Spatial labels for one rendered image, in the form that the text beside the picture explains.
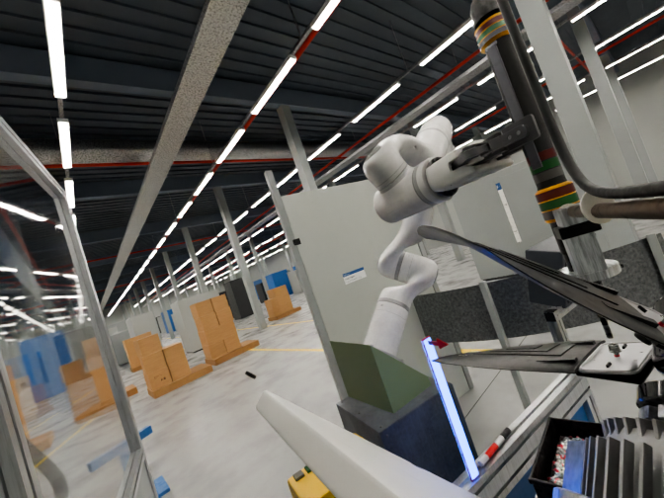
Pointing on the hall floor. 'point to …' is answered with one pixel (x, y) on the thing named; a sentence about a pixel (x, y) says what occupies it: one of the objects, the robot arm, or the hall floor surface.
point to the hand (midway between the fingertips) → (529, 131)
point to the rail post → (592, 410)
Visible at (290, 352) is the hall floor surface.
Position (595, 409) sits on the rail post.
